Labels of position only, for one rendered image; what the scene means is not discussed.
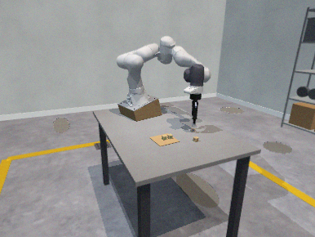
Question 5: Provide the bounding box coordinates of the tan square mat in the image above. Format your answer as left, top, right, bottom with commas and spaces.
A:
150, 135, 180, 146

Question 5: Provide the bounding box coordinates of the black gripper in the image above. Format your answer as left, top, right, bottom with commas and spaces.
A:
190, 94, 202, 128

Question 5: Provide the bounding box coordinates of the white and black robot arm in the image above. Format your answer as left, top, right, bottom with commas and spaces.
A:
117, 36, 211, 107

